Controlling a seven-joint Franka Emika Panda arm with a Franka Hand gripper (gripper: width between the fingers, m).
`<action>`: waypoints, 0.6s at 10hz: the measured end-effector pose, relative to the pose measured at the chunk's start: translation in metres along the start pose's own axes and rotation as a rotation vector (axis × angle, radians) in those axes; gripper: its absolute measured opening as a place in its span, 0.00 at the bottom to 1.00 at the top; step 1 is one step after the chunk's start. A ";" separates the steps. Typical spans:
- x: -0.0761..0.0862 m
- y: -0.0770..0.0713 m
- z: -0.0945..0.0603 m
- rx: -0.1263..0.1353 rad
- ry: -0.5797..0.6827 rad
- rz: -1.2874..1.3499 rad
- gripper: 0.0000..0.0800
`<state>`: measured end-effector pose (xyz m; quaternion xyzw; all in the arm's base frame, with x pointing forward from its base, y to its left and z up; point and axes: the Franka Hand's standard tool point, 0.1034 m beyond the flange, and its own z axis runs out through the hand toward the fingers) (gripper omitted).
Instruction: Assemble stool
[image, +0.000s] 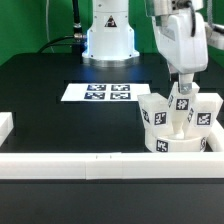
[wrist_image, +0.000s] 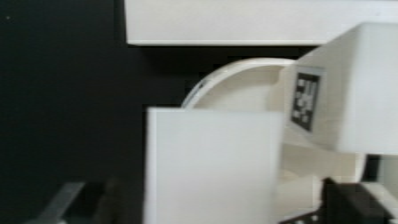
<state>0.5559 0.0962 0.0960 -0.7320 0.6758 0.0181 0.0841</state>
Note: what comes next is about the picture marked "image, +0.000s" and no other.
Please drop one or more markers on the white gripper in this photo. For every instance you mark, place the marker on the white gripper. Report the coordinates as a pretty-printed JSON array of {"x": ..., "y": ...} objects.
[{"x": 184, "y": 53}]

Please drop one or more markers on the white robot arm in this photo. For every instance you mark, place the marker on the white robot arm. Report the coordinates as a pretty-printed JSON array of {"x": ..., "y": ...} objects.
[{"x": 111, "y": 41}]

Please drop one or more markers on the white marker sheet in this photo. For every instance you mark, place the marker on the white marker sheet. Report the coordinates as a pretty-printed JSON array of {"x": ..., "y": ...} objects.
[{"x": 104, "y": 92}]

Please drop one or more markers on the white right fence wall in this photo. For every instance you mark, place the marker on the white right fence wall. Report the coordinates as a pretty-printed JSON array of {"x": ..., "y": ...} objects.
[{"x": 216, "y": 138}]

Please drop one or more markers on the white fence wall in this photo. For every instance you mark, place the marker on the white fence wall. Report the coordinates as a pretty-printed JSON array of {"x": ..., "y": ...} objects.
[
  {"x": 6, "y": 125},
  {"x": 216, "y": 138},
  {"x": 93, "y": 166}
]

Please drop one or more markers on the black cable horizontal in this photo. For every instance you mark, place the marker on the black cable horizontal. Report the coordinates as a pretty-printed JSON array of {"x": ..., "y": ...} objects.
[{"x": 76, "y": 42}]

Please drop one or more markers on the black cable vertical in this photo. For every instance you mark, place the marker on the black cable vertical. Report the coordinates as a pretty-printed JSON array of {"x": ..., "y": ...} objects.
[{"x": 76, "y": 15}]

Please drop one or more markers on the white front fence wall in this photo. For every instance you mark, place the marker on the white front fence wall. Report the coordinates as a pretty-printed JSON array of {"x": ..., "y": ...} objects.
[{"x": 93, "y": 166}]

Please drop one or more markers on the white left fence wall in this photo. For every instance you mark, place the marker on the white left fence wall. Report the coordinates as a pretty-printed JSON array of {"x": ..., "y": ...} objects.
[{"x": 6, "y": 125}]

